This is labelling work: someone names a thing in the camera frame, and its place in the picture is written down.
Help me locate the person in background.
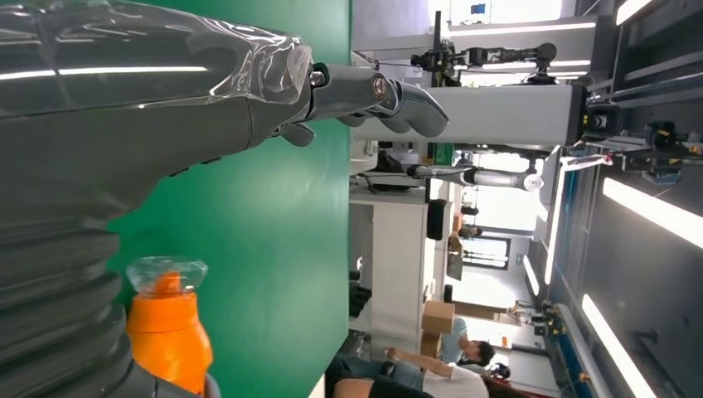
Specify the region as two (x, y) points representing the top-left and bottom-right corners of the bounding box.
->
(439, 317), (497, 368)
(329, 346), (491, 398)

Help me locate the brown cardboard box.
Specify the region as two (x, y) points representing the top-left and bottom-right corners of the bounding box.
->
(419, 300), (456, 358)

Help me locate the black speaker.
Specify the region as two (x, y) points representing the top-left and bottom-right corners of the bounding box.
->
(426, 198), (448, 241)

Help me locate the orange detergent bottle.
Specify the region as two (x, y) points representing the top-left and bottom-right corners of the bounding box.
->
(124, 256), (214, 396)

